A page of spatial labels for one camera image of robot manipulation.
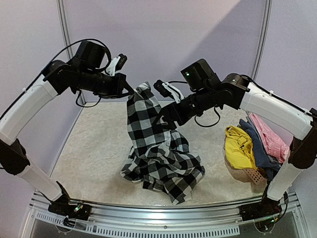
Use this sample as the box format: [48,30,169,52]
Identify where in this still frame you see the black white checkered shirt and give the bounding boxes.
[120,82,205,205]

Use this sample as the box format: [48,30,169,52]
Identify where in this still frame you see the corner wall post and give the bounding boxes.
[251,0,272,80]
[56,0,86,105]

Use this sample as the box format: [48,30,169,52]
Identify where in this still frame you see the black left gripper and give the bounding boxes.
[77,67,134,98]

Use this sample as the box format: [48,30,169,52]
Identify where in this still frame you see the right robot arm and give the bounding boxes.
[153,59,317,216]

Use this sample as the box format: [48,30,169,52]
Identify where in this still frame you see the navy blue garment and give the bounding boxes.
[239,119,282,181]

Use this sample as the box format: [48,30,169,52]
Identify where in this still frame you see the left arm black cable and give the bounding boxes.
[0,38,112,117]

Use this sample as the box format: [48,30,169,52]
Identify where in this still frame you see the right corner wall post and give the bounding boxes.
[251,0,272,80]

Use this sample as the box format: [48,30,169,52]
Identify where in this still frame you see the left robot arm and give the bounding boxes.
[0,39,133,215]

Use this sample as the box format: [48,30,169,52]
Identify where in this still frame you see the yellow garment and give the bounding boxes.
[225,126,257,170]

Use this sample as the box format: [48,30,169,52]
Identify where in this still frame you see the left corner wall post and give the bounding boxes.
[56,0,86,105]

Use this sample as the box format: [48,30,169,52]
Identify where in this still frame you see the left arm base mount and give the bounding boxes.
[48,202,92,221]

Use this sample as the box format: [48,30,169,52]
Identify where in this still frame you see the aluminium front rail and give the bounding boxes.
[22,193,308,238]

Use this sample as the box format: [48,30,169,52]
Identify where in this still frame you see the pink garment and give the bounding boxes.
[249,113,290,163]

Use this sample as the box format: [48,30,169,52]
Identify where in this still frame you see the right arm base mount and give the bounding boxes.
[239,199,282,221]

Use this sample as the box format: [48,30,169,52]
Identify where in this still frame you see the pink laundry basket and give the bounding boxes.
[243,169,265,185]

